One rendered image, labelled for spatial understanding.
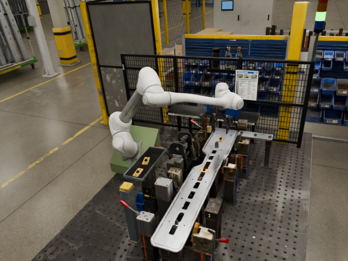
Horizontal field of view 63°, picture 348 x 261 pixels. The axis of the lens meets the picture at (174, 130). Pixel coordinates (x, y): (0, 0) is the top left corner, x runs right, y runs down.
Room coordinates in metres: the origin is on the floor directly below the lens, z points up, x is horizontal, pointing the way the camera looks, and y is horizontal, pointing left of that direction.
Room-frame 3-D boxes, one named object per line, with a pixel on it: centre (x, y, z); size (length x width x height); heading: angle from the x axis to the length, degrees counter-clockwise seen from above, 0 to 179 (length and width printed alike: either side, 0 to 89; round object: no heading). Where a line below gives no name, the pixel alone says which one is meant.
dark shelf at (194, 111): (2.58, -0.39, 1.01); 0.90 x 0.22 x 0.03; 65
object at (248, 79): (2.56, -0.71, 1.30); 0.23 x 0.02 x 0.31; 65
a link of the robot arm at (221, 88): (2.09, -0.40, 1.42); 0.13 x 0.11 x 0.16; 25
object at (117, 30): (4.37, 0.65, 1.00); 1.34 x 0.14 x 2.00; 64
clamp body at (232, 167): (1.66, -0.38, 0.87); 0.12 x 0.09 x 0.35; 65
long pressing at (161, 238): (1.66, -0.20, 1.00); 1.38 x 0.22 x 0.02; 155
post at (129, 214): (1.37, 0.31, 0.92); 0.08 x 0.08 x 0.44; 65
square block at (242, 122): (2.30, -0.62, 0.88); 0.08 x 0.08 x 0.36; 65
